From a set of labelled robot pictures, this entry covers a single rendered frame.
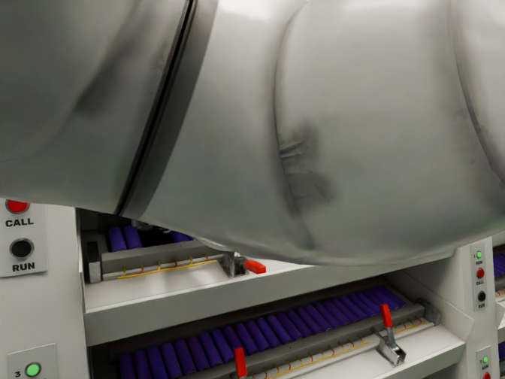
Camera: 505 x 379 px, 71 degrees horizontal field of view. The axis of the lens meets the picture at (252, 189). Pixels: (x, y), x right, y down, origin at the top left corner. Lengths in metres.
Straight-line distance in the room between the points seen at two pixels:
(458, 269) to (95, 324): 0.60
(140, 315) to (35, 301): 0.10
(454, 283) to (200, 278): 0.48
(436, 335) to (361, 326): 0.15
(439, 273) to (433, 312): 0.07
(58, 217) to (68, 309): 0.09
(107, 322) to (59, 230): 0.11
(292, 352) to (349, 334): 0.11
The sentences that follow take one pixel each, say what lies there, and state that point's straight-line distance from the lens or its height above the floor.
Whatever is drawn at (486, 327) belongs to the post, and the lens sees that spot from 0.83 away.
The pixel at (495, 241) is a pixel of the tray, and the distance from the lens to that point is 0.85.
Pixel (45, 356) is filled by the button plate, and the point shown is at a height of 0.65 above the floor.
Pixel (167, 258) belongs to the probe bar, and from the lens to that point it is 0.47.
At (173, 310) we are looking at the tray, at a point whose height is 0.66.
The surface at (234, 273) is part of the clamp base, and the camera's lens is 0.45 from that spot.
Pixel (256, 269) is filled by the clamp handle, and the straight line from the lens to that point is 0.40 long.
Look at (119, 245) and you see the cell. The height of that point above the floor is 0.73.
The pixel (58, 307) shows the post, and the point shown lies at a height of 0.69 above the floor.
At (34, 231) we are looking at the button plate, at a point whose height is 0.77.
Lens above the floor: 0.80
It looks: 1 degrees down
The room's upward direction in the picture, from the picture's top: 4 degrees counter-clockwise
